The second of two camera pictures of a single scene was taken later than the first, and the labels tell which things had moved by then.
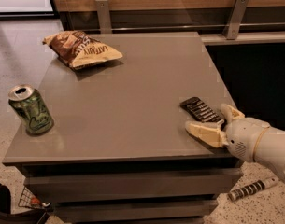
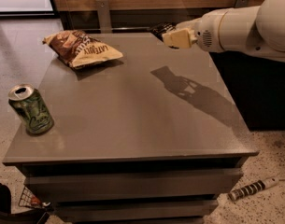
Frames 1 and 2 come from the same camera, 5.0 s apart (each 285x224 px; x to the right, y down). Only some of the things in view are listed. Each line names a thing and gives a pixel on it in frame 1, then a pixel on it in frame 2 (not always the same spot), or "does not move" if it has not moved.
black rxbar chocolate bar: (198, 109) → (163, 28)
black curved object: (2, 208) does not move
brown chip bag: (78, 49) does not move
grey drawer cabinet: (120, 150) does not move
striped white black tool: (251, 188) does not move
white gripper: (242, 136) → (206, 35)
